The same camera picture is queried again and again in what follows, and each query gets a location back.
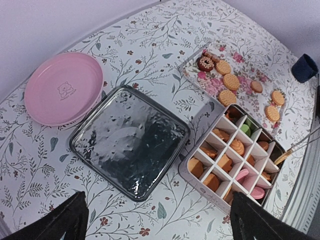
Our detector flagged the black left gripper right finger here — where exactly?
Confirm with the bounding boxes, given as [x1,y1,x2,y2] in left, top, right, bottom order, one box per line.
[230,192,311,240]

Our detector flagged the silver tin lid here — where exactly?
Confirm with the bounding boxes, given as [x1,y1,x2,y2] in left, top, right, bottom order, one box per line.
[69,86,191,202]

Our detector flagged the metal tongs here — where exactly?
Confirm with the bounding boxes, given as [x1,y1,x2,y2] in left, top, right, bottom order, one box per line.
[274,128,320,166]

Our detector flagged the dark blue mug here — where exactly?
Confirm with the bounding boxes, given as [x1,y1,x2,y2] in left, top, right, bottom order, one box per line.
[291,53,319,84]

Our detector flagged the small swirl butter cookie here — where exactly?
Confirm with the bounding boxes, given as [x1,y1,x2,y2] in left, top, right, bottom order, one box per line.
[229,138,245,157]

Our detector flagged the chocolate sprinkle donut cookie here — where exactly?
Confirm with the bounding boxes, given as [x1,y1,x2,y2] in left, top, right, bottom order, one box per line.
[197,56,215,72]

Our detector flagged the pink plate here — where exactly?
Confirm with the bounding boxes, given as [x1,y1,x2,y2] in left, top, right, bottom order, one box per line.
[24,52,104,126]

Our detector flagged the brown flower donut cookie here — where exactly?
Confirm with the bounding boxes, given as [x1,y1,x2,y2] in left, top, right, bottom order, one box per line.
[202,51,221,63]

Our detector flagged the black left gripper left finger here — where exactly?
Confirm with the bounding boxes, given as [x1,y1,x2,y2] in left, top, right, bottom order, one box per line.
[4,191,89,240]

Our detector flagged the pink divided cookie tin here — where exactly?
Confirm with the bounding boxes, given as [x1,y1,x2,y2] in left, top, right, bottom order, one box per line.
[179,104,284,214]

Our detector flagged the green sandwich cookie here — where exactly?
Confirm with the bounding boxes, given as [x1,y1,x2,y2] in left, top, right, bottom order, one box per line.
[240,123,252,138]

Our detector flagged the pink sandwich cookie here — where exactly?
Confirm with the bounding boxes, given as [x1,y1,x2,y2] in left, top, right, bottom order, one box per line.
[250,186,266,200]
[235,168,249,181]

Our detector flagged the floral cookie tray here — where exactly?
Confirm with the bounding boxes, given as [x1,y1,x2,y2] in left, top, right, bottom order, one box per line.
[181,41,285,132]

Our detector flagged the round cracker cookie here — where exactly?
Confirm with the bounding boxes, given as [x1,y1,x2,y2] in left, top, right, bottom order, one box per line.
[215,60,231,76]
[218,89,237,107]
[223,73,240,91]

